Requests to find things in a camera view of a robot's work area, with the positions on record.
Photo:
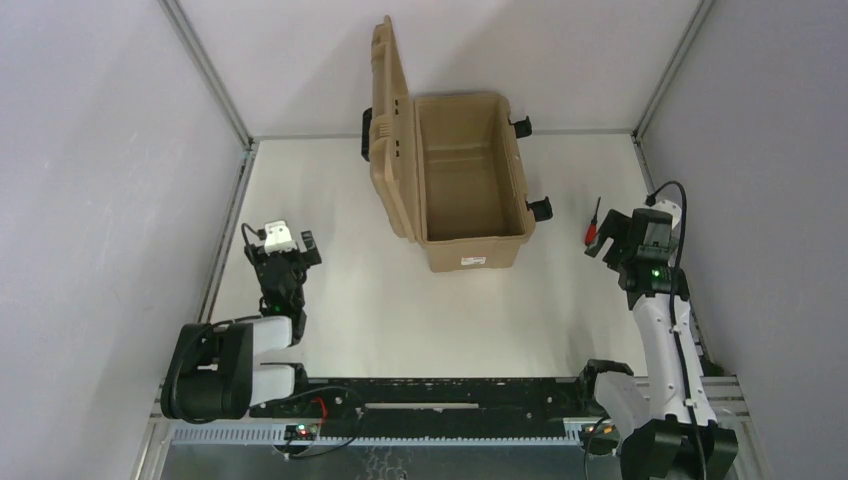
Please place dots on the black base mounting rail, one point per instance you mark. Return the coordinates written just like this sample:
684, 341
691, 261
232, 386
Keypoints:
437, 408

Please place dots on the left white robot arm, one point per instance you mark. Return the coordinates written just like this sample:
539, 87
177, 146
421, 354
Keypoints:
214, 373

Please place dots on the black lid handle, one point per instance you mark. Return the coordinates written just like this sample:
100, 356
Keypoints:
367, 117

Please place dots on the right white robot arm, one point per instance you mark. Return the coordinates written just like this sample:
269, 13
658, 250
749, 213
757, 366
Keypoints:
674, 432

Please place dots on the red handled screwdriver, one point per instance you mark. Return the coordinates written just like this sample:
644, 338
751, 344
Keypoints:
591, 231

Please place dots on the tan plastic storage bin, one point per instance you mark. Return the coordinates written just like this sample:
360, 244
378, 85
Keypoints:
472, 185

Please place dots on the upper black bin latch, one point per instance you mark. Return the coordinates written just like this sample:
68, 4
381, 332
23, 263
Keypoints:
522, 128

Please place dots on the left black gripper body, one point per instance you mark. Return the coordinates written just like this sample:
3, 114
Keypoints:
285, 259

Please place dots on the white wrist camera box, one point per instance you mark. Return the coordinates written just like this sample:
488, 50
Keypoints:
278, 238

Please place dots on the lower black bin latch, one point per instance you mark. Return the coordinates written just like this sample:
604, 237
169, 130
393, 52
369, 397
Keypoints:
541, 210

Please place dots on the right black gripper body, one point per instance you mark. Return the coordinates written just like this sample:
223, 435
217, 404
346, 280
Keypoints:
616, 240

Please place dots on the tan hinged bin lid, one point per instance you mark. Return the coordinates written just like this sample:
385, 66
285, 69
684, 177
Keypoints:
391, 139

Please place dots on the black bin latch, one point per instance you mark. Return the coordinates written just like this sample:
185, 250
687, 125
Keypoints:
522, 128
541, 210

